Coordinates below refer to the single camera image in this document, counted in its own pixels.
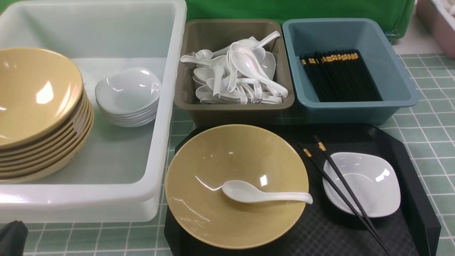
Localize olive brown plastic bin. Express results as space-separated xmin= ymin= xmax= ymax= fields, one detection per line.
xmin=174 ymin=19 xmax=295 ymax=127

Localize blue plastic bin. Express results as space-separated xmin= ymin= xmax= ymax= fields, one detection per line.
xmin=282 ymin=18 xmax=419 ymax=124

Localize large white plastic bin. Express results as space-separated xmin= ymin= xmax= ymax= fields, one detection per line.
xmin=1 ymin=0 xmax=187 ymax=223

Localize green fabric backdrop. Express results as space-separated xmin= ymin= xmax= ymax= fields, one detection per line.
xmin=0 ymin=0 xmax=416 ymax=39

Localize green checked tablecloth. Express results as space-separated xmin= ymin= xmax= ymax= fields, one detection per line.
xmin=25 ymin=53 xmax=454 ymax=256

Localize stack of yellow bowls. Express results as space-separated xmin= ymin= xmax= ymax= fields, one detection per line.
xmin=0 ymin=48 xmax=95 ymax=183

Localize stack of white dishes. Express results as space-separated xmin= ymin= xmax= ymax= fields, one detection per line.
xmin=95 ymin=68 xmax=161 ymax=127

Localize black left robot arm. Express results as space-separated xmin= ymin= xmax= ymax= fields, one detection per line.
xmin=0 ymin=220 xmax=29 ymax=256

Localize white square sauce dish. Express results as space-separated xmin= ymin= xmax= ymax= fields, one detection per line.
xmin=331 ymin=152 xmax=401 ymax=218

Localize pile of white spoons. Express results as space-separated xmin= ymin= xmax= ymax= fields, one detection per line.
xmin=180 ymin=31 xmax=289 ymax=105

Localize white ceramic soup spoon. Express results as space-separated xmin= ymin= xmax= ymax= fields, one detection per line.
xmin=221 ymin=180 xmax=314 ymax=204

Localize black plastic serving tray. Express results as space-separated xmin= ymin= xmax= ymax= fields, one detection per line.
xmin=164 ymin=124 xmax=441 ymax=256

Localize black chopstick gold band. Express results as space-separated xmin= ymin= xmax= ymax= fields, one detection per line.
xmin=313 ymin=135 xmax=382 ymax=242
xmin=297 ymin=142 xmax=391 ymax=256

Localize bundle of black chopsticks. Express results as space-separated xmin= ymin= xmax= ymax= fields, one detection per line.
xmin=299 ymin=49 xmax=382 ymax=102

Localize yellow noodle bowl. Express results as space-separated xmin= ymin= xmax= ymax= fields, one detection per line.
xmin=165 ymin=124 xmax=309 ymax=249

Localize pink bin corner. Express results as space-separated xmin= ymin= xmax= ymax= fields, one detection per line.
xmin=416 ymin=0 xmax=455 ymax=59

